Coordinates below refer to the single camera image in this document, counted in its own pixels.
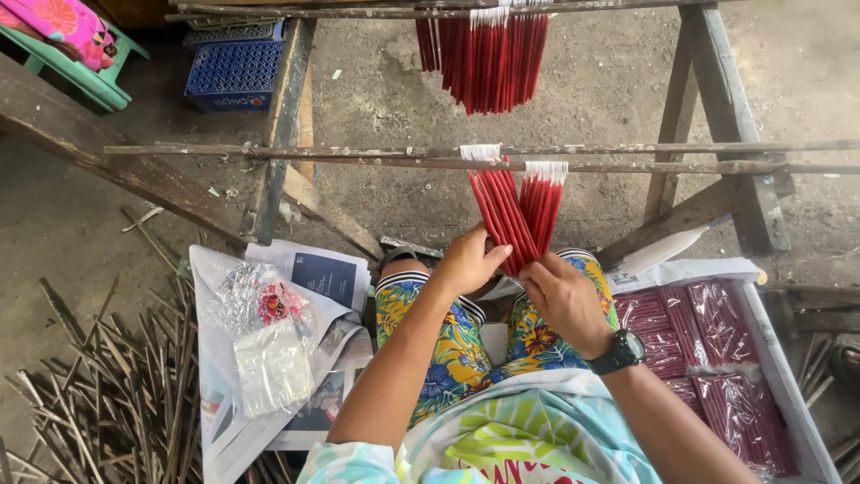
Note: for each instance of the person's right hand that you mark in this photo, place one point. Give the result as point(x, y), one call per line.
point(568, 306)

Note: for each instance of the person's left hand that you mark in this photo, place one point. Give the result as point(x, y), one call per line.
point(463, 265)

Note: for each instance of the person's right fingers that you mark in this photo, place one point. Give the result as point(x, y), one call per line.
point(534, 275)

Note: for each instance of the floral patterned shorts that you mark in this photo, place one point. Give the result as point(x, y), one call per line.
point(457, 349)

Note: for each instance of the black wristwatch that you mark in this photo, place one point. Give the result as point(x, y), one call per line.
point(619, 353)

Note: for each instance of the dark sandal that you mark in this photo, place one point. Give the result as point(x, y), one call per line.
point(403, 255)

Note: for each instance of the long thin wooden rod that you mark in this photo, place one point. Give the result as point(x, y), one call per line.
point(336, 10)
point(336, 151)
point(638, 166)

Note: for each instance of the light printed shirt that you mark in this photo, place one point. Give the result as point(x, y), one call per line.
point(510, 437)

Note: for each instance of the group of wrapped red candle packets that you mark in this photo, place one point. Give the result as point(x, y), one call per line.
point(722, 336)

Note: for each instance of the spread of newspaper sheets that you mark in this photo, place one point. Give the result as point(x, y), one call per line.
point(322, 275)

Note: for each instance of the large bunch of red candles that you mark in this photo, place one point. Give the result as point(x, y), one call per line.
point(490, 57)

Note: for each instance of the grey wooden trestle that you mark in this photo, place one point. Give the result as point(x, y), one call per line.
point(282, 128)
point(729, 107)

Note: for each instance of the crumpled clear plastic wrap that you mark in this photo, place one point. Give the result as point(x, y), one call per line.
point(259, 299)

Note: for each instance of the stack of clear plastic bags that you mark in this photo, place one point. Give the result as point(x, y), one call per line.
point(272, 370)

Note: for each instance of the white paper-lined box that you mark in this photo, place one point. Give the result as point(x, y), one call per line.
point(793, 390)

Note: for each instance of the small heap of wooden sticks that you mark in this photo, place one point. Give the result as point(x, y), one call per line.
point(833, 403)

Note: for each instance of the blue plastic crate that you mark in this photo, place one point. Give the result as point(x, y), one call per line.
point(234, 74)

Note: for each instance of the heap of thin wooden sticks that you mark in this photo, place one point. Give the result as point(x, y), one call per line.
point(114, 396)

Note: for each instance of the dark wooden beam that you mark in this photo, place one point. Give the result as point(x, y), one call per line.
point(101, 144)

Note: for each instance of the green plastic stool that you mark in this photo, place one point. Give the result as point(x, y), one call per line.
point(87, 80)

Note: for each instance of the pink floral cloth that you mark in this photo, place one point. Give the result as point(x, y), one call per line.
point(64, 23)

